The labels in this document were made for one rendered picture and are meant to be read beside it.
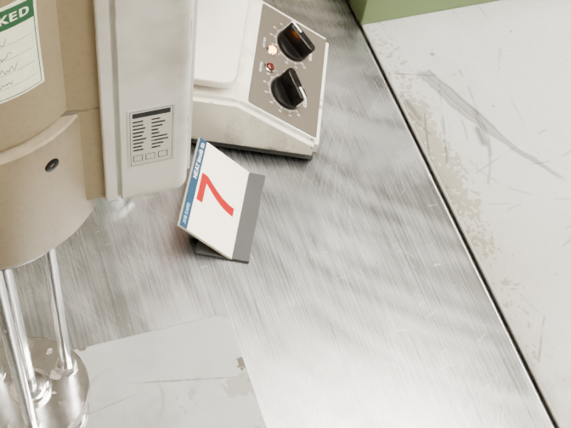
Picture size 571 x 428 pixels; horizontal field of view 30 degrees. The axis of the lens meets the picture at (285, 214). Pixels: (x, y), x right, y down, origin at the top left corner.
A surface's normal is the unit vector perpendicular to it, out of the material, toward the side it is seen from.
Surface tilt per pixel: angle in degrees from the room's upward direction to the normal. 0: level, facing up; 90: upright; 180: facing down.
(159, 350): 0
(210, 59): 0
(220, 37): 0
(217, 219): 40
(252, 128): 90
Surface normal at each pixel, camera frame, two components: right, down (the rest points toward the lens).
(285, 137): -0.10, 0.82
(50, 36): 0.83, 0.51
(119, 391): 0.11, -0.55
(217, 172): 0.71, -0.31
